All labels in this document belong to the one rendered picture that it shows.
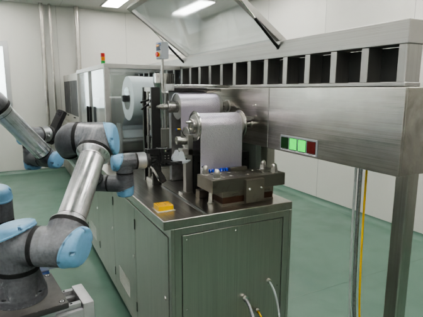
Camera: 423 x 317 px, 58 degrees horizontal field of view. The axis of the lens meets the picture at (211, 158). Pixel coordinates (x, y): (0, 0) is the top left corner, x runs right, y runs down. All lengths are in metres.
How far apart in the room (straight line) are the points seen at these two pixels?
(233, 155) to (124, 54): 5.73
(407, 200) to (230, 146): 0.84
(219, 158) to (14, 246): 1.07
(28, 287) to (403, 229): 1.31
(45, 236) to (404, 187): 1.25
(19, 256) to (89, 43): 6.37
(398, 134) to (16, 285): 1.26
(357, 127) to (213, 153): 0.72
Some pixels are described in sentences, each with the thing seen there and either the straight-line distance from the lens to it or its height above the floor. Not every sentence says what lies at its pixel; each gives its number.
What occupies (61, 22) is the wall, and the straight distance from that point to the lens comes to 7.37.
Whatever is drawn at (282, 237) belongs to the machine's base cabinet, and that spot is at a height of 0.72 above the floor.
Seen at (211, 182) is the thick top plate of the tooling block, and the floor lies 1.02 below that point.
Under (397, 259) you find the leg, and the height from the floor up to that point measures 0.78.
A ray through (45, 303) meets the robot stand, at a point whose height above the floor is 0.82.
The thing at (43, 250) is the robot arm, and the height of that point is 0.99.
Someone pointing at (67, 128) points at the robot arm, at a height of 1.29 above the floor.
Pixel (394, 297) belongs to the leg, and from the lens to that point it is 1.78.
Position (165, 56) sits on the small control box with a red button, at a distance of 2.41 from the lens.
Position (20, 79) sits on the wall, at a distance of 7.23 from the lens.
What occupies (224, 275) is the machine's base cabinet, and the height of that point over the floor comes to 0.60.
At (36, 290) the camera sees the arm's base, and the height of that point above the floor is 0.85.
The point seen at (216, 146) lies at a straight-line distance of 1.91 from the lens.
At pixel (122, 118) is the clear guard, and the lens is 2.80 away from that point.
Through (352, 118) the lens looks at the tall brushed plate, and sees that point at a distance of 1.54.
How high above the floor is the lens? 1.43
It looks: 10 degrees down
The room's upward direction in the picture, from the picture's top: straight up
